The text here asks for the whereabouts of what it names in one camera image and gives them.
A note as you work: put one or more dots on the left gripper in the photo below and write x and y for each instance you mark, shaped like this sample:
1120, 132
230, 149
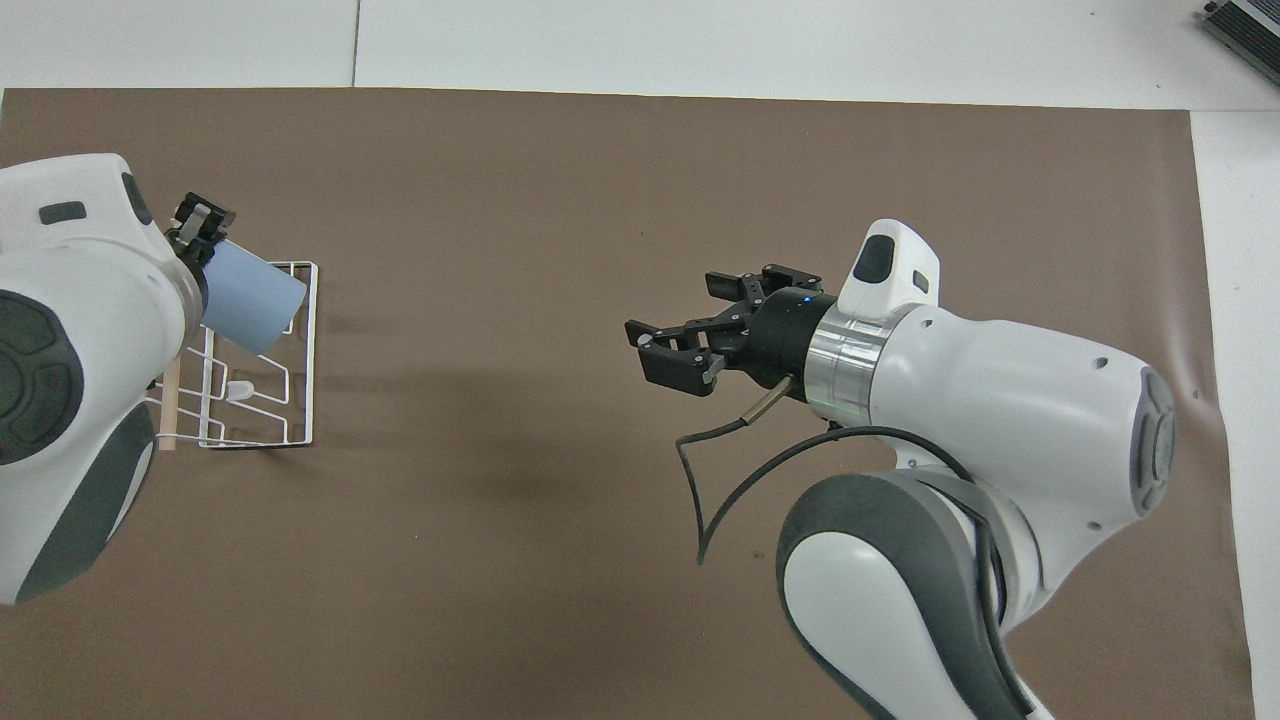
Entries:
202, 295

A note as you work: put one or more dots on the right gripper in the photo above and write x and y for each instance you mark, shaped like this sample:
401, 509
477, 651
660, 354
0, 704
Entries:
785, 335

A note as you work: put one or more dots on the light blue cup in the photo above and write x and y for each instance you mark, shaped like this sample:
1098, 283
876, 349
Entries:
250, 300

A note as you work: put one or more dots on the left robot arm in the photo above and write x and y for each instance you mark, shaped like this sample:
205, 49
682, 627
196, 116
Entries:
90, 300

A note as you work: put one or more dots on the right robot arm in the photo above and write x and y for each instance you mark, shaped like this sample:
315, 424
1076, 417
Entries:
1000, 400

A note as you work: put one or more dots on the grey metal box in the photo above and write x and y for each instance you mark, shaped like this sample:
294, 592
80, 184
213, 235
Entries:
1250, 25

